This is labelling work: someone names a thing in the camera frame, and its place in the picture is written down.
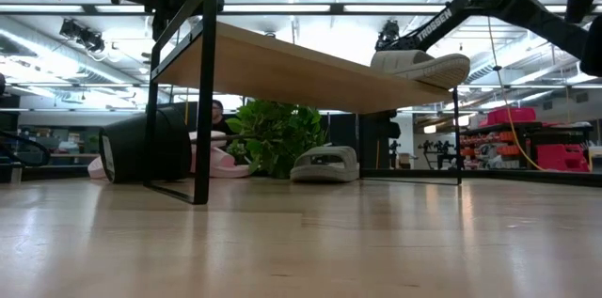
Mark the grey slide sandal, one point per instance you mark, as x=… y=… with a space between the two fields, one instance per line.
x=437 y=72
x=324 y=166

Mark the wooden shelf black metal frame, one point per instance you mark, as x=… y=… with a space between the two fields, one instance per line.
x=291 y=72

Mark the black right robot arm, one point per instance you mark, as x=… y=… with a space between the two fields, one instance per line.
x=531 y=11

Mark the black ceiling device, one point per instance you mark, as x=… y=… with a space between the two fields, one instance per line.
x=390 y=28

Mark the black overhead rig bar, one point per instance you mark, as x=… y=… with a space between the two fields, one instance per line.
x=336 y=9

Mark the black pillar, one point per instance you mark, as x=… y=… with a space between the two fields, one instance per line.
x=376 y=147

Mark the black partition panel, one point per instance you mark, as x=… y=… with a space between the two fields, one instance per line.
x=343 y=140

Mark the black ceiling track lights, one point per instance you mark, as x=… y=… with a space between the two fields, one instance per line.
x=84 y=37

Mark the small robot arms stand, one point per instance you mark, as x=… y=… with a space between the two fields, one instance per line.
x=442 y=159

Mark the person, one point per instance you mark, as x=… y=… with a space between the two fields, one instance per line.
x=218 y=121

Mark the red storage bin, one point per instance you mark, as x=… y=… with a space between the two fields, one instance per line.
x=512 y=116
x=562 y=158

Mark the green plant in black pot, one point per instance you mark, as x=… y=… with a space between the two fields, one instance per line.
x=277 y=138

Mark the black storage rack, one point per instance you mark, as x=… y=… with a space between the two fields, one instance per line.
x=517 y=128

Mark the black aluminium table frame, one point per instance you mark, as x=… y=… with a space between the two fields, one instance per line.
x=517 y=176

